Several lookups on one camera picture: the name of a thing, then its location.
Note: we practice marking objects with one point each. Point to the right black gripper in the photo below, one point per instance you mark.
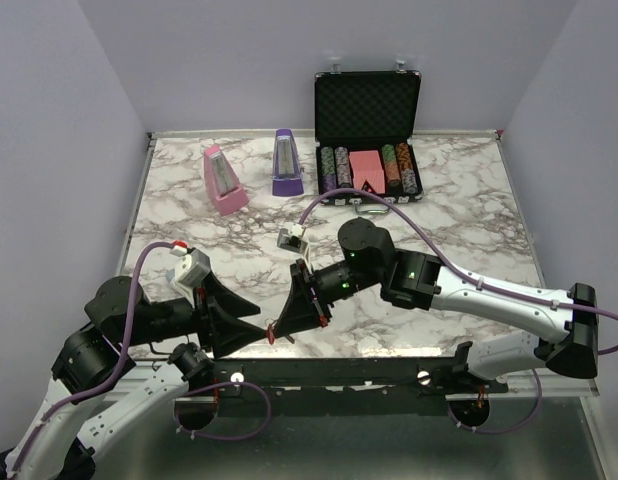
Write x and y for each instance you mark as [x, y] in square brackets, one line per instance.
[303, 310]

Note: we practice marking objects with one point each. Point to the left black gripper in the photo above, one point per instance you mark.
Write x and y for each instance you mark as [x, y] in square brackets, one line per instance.
[227, 333]

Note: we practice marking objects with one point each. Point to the red key fob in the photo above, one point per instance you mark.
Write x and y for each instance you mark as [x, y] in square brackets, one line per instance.
[270, 334]

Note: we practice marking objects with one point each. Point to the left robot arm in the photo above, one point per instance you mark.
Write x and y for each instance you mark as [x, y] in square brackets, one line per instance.
[68, 433]

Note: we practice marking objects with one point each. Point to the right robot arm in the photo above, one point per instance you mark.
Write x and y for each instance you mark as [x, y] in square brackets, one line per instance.
[556, 329]

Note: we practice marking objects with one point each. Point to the white microphone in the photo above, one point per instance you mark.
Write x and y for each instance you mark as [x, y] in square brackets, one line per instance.
[170, 275]

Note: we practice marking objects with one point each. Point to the pink metronome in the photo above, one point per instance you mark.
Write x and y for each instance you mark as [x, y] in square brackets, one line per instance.
[223, 187]

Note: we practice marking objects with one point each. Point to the purple metronome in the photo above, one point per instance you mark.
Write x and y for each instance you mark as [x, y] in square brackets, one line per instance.
[286, 170]

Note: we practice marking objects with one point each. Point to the pink playing card deck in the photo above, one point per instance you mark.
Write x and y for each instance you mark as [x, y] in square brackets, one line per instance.
[367, 170]

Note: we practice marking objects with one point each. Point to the black poker chip case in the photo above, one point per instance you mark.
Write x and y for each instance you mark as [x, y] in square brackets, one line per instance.
[357, 111]

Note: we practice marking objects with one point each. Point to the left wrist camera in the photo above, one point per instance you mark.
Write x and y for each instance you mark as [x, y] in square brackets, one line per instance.
[191, 268]

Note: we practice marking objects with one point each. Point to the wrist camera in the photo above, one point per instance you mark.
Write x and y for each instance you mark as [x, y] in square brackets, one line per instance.
[291, 238]
[191, 268]

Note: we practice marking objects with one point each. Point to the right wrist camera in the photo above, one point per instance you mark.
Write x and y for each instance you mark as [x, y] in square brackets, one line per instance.
[291, 238]

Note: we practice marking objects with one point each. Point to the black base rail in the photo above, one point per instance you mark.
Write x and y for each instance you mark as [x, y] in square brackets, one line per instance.
[314, 387]

